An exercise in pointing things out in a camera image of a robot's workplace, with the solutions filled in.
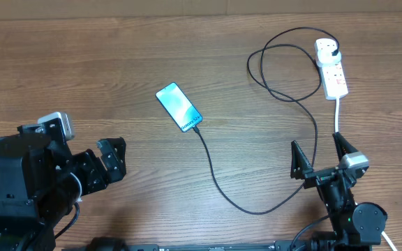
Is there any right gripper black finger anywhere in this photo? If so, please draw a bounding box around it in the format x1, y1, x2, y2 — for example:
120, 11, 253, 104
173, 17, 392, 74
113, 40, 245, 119
290, 140, 314, 180
333, 132, 357, 161

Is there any black charger cable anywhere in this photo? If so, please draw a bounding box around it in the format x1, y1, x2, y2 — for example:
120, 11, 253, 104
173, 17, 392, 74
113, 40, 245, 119
192, 26, 340, 215

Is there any blue Galaxy smartphone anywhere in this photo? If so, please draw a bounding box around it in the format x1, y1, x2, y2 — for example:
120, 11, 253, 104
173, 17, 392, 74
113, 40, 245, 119
156, 82, 203, 132

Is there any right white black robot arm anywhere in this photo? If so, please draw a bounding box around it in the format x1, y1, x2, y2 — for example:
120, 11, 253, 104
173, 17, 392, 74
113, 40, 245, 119
288, 132, 387, 250

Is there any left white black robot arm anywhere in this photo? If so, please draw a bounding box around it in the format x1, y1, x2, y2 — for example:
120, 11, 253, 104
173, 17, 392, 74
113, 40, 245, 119
0, 133, 126, 250

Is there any white charger plug adapter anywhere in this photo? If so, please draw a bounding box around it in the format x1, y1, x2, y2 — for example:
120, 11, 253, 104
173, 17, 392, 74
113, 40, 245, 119
316, 50, 342, 68

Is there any white power strip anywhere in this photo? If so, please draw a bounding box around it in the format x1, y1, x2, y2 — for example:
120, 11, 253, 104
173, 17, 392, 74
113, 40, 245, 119
314, 38, 348, 100

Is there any white power strip cord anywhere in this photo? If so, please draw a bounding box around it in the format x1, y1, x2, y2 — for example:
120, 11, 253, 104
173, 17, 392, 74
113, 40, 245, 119
333, 97, 399, 251

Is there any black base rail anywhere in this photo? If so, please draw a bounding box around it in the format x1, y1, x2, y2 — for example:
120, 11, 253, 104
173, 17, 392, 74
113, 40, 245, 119
64, 237, 372, 251

